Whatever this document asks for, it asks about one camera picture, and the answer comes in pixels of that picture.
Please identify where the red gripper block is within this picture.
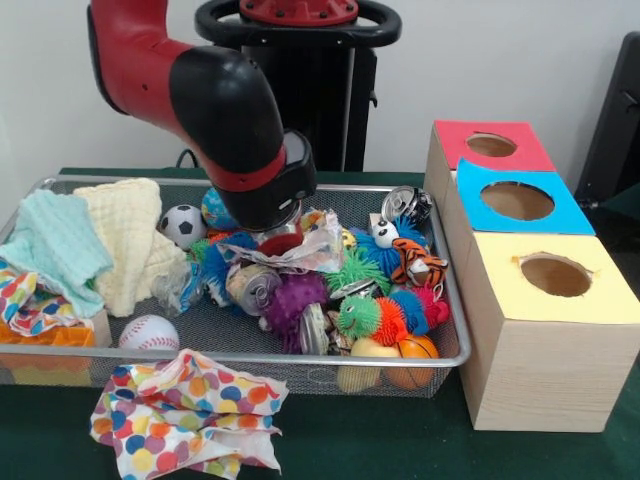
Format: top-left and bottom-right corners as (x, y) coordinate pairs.
(258, 232), (306, 258)

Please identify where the polka dot cloth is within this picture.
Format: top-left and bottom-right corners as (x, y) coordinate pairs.
(0, 262), (96, 341)
(240, 208), (346, 276)
(90, 352), (290, 480)

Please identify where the white knitted cloth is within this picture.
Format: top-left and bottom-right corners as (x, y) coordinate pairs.
(72, 178), (188, 319)

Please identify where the mint green knitted cloth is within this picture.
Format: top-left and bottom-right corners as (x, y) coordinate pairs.
(0, 190), (114, 319)

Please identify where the wooden box with three holes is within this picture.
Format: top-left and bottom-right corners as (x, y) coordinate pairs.
(424, 120), (640, 433)

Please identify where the crushed silver can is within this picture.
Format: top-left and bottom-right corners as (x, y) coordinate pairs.
(225, 262), (284, 316)

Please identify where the purple spiky ball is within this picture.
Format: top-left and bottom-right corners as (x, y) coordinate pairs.
(262, 272), (331, 351)

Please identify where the blue spiky ball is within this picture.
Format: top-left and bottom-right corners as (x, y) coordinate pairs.
(200, 235), (256, 306)

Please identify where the green spiky ball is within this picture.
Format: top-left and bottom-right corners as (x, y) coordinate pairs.
(320, 247), (391, 298)

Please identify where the small soccer ball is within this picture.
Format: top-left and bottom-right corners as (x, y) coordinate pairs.
(160, 204), (208, 250)

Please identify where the rainbow spiky caterpillar toy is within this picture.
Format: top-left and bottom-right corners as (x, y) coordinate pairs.
(335, 290), (452, 347)

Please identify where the orange striped tiger toy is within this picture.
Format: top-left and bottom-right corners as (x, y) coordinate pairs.
(392, 238), (449, 289)

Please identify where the small white baseball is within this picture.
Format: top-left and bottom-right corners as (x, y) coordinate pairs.
(118, 314), (182, 351)

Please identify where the green cloth side table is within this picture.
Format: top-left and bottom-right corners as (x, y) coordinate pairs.
(598, 183), (640, 223)

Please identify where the black upright panel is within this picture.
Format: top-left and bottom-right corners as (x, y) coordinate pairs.
(583, 32), (640, 216)

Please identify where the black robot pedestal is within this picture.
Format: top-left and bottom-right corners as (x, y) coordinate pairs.
(195, 0), (403, 171)

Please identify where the clear wire mesh bin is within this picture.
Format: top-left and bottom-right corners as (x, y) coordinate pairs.
(0, 176), (471, 403)

